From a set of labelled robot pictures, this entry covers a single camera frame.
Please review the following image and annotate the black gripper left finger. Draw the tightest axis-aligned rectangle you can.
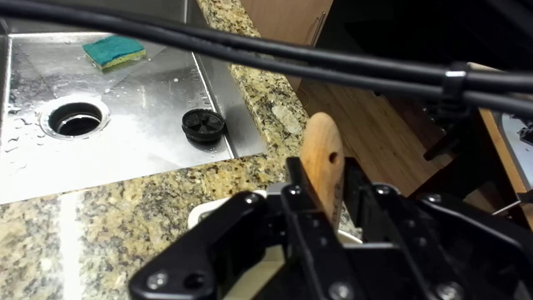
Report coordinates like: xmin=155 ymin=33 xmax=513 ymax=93
xmin=130 ymin=157 xmax=357 ymax=300

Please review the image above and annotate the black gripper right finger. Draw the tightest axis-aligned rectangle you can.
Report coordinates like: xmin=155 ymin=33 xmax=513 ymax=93
xmin=340 ymin=157 xmax=533 ymax=300

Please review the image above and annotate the black stand leg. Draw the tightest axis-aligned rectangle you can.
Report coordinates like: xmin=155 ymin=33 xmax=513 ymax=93
xmin=407 ymin=107 xmax=502 ymax=202

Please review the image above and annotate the black sink stopper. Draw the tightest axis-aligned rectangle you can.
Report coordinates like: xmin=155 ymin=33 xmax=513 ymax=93
xmin=180 ymin=108 xmax=229 ymax=148

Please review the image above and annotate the stainless steel sink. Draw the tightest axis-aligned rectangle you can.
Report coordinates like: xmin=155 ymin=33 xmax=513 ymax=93
xmin=0 ymin=0 xmax=270 ymax=207

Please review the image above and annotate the green kitchen sponge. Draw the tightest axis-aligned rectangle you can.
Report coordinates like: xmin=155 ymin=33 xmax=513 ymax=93
xmin=82 ymin=35 xmax=150 ymax=73

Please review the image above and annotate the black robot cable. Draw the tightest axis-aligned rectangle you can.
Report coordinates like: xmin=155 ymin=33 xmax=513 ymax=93
xmin=0 ymin=0 xmax=533 ymax=118

